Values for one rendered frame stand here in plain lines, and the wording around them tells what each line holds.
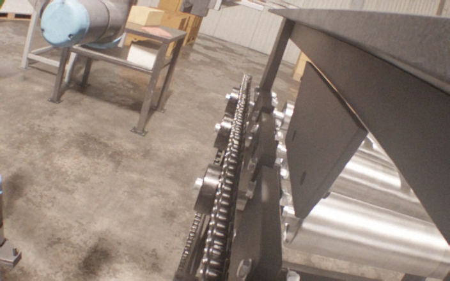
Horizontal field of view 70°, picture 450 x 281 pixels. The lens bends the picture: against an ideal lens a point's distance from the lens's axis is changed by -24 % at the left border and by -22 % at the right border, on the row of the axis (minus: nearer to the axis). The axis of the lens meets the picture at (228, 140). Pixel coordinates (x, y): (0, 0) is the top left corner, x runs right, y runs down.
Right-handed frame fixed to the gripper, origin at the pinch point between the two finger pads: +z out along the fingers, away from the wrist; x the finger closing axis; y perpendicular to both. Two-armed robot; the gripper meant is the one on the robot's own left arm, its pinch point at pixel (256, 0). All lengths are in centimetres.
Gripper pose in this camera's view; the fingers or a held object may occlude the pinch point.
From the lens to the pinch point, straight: 76.5
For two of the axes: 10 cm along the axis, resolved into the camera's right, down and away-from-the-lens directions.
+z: 9.5, 3.2, 0.4
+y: -0.8, 3.3, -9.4
